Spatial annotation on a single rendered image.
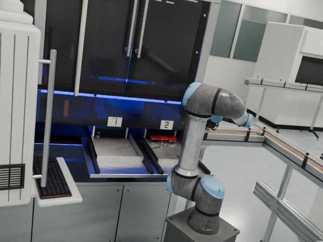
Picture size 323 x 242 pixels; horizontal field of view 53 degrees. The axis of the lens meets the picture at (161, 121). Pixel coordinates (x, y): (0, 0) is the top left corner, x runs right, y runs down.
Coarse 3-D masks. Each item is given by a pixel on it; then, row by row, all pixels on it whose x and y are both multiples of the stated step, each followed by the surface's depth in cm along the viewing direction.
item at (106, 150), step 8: (96, 144) 195; (104, 144) 198; (112, 144) 200; (120, 144) 202; (128, 144) 204; (136, 144) 198; (96, 152) 177; (104, 152) 187; (112, 152) 189; (120, 152) 190; (128, 152) 193; (136, 152) 195; (104, 160) 176; (112, 160) 177; (120, 160) 179; (128, 160) 180; (136, 160) 182
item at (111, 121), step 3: (111, 117) 196; (114, 117) 197; (117, 117) 197; (108, 120) 196; (111, 120) 197; (114, 120) 197; (117, 120) 198; (120, 120) 199; (108, 123) 197; (111, 123) 197; (114, 123) 198; (117, 123) 199; (120, 123) 199; (117, 126) 199; (120, 126) 200
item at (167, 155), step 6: (144, 138) 210; (150, 144) 211; (180, 144) 219; (150, 150) 197; (156, 150) 203; (162, 150) 204; (168, 150) 206; (174, 150) 208; (180, 150) 210; (156, 156) 187; (162, 156) 196; (168, 156) 198; (174, 156) 199; (162, 162) 185; (168, 162) 186; (174, 162) 188; (198, 162) 193
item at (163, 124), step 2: (162, 122) 208; (164, 122) 209; (170, 122) 210; (172, 122) 210; (162, 124) 209; (164, 124) 209; (166, 124) 210; (170, 124) 210; (172, 124) 211; (160, 126) 209; (162, 126) 209; (164, 126) 210; (166, 126) 210; (168, 126) 210; (170, 126) 211; (172, 126) 211; (160, 128) 209; (162, 128) 210; (164, 128) 210; (166, 128) 211; (168, 128) 211; (170, 128) 211
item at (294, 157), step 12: (264, 132) 256; (276, 132) 260; (264, 144) 255; (276, 144) 243; (288, 144) 234; (276, 156) 242; (288, 156) 230; (300, 156) 226; (312, 156) 221; (300, 168) 219; (312, 168) 210; (312, 180) 209
